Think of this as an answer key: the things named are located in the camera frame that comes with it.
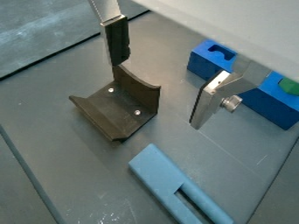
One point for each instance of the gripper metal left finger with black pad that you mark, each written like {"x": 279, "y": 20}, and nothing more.
{"x": 114, "y": 26}

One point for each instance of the gripper metal right finger with screw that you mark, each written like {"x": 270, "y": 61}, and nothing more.
{"x": 218, "y": 93}

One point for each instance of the light blue square-circle object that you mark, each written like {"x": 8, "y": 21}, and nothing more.
{"x": 164, "y": 179}

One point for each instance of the black regrasp fixture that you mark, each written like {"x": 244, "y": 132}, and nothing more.
{"x": 121, "y": 106}

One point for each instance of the blue shape-sorter base block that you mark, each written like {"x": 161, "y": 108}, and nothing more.
{"x": 266, "y": 99}

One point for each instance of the green hexagonal peg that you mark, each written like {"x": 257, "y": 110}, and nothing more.
{"x": 289, "y": 86}

